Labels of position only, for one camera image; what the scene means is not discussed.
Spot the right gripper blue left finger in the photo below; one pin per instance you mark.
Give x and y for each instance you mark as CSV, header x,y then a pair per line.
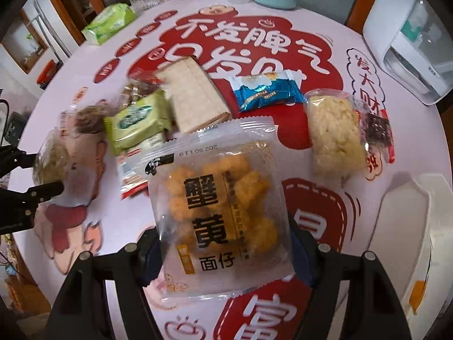
x,y
149,256

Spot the dark snack red-edged bag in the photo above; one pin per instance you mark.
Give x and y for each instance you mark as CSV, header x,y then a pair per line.
x,y
376,133

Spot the beige wafer biscuit pack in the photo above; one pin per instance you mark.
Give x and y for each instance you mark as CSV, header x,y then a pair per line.
x,y
195,101

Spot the pale rice puff bag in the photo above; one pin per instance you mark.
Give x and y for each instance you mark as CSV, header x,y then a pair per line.
x,y
53,162
336,131

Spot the pink printed tablecloth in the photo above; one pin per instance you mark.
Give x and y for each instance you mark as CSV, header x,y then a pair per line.
x,y
228,40

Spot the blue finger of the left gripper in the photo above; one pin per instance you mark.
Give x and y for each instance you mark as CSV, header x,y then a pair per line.
x,y
11,157
42,193

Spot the white plastic storage bin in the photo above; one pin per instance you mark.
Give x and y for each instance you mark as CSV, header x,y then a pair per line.
x,y
413,240

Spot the white lidded organizer box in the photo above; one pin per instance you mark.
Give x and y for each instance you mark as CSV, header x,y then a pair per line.
x,y
411,44

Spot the clear candy bag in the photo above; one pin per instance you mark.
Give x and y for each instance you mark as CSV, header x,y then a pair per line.
x,y
140,84

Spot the green tissue pack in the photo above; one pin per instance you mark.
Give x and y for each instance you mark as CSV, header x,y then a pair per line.
x,y
108,23

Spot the orange crab roe snack bag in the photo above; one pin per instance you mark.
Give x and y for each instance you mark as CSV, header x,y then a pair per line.
x,y
220,211

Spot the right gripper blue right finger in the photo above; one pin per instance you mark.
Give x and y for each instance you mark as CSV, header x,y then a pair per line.
x,y
303,250

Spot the blue biscuit packet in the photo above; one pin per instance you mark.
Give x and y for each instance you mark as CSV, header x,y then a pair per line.
x,y
253,92

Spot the green wrapped cake packet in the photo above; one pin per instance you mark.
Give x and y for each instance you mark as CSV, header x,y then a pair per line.
x,y
136,123

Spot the brown nut candy bag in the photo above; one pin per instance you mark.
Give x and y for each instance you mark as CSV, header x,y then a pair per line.
x,y
90,119

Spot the white red flat sachet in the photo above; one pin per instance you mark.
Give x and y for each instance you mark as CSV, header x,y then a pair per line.
x,y
135,164

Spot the orange white snack sachet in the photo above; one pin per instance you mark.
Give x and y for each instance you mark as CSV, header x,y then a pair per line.
x,y
417,295

